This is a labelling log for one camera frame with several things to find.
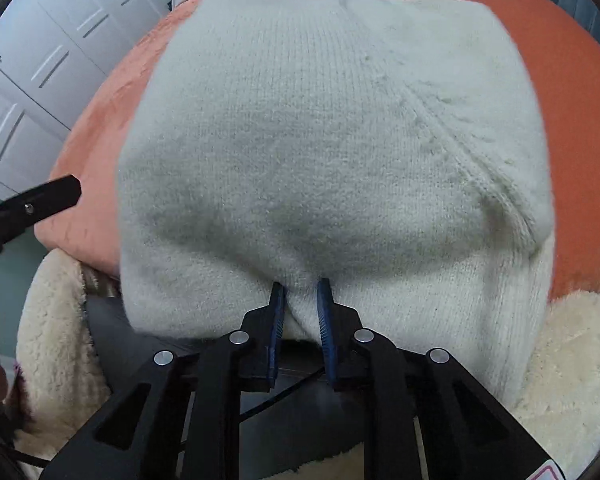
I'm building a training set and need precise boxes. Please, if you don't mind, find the cream fluffy jacket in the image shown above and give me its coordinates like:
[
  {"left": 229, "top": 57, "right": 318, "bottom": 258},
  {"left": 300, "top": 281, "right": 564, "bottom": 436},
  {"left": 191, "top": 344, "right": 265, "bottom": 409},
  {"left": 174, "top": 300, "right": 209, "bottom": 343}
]
[{"left": 8, "top": 249, "right": 600, "bottom": 479}]

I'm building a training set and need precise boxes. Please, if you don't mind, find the cream knitted cardigan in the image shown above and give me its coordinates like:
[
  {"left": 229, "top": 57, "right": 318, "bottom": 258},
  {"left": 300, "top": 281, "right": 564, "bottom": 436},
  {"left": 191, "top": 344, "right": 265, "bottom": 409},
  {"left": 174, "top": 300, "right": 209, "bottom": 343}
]
[{"left": 117, "top": 0, "right": 555, "bottom": 405}]

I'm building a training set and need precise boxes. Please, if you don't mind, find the orange plush bedspread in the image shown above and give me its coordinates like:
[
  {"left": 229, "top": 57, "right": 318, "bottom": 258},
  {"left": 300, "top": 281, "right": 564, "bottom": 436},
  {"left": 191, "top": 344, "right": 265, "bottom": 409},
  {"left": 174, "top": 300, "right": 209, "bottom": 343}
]
[{"left": 34, "top": 0, "right": 600, "bottom": 297}]

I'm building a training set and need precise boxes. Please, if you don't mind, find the white panelled wardrobe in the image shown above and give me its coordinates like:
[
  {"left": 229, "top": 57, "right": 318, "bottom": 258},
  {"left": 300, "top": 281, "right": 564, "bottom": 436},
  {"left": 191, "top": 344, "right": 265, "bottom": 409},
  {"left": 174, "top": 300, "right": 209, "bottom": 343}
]
[{"left": 0, "top": 0, "right": 171, "bottom": 200}]

